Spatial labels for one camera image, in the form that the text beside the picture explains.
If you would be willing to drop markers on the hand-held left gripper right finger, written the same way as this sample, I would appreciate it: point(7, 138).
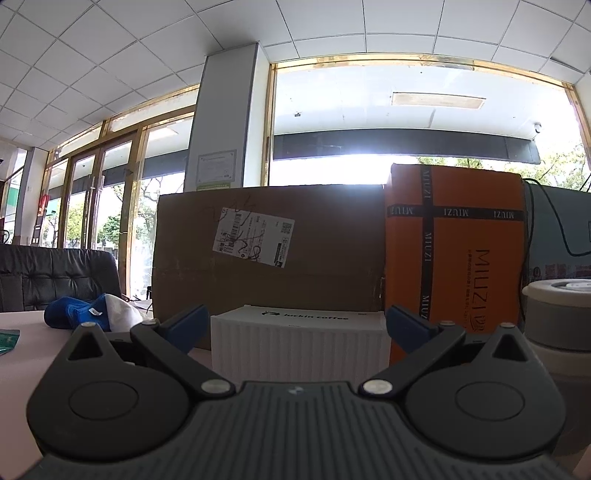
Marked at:
point(406, 325)

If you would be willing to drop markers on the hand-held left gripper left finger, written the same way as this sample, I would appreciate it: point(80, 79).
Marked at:
point(187, 325)

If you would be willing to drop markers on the grey and white container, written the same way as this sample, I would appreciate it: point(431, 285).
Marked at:
point(558, 318)

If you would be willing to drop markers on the white cloth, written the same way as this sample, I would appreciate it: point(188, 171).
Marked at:
point(122, 314)

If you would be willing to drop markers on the orange cardboard box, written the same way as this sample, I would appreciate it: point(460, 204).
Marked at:
point(461, 277)

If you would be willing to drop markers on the white ribbed box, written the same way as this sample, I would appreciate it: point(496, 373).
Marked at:
point(295, 346)

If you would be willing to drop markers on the blue cloth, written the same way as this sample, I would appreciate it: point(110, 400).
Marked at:
point(69, 314)

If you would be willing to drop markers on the brown cardboard box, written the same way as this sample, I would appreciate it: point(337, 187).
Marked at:
point(323, 240)

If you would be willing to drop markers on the black leather sofa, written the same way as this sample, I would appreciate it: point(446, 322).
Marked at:
point(46, 277)

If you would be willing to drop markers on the paper notice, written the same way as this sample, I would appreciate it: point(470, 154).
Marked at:
point(216, 170)

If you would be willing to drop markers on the green packet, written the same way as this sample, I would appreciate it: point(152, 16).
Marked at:
point(7, 341)

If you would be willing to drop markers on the gold framed glass door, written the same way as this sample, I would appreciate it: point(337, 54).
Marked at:
point(134, 152)

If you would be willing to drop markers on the red fire extinguisher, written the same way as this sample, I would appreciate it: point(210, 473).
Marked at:
point(44, 204)

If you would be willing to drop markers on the white security camera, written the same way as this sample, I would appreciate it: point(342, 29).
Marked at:
point(537, 129)

